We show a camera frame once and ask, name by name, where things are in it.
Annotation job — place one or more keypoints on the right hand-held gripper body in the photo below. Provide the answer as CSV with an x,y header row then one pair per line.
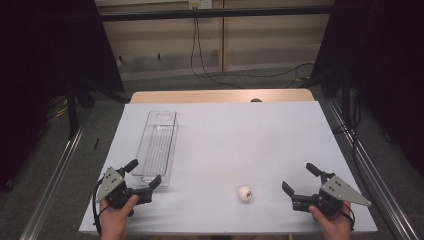
x,y
340,191

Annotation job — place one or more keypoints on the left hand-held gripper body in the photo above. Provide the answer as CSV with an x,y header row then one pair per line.
x,y
111,181

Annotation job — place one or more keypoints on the white egg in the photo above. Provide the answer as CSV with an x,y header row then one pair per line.
x,y
245,193

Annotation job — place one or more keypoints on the person's right hand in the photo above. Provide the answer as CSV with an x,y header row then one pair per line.
x,y
335,228

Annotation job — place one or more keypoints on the person's left hand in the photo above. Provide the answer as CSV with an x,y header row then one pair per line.
x,y
115,223

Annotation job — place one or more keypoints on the clear plastic container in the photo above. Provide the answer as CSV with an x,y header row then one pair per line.
x,y
156,146

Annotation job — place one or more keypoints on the small black floor item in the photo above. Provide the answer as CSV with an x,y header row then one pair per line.
x,y
96,143

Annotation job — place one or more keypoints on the white table cover board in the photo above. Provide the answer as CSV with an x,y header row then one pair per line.
x,y
240,140

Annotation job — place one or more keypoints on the black metal stand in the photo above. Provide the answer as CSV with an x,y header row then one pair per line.
x,y
72,113

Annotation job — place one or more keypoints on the dark round table grommet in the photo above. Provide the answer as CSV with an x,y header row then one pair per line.
x,y
256,100

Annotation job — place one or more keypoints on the light wooden table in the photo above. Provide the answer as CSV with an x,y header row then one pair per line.
x,y
200,96

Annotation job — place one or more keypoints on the dark curtain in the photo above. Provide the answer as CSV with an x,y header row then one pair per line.
x,y
390,66
40,66

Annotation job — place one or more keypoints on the black horizontal bar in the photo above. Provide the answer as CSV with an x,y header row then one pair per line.
x,y
213,13

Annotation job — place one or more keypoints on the metal floor rail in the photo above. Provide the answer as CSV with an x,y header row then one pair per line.
x,y
53,180
373,173

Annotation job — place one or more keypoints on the white wall outlet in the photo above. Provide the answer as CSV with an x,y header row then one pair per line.
x,y
200,4

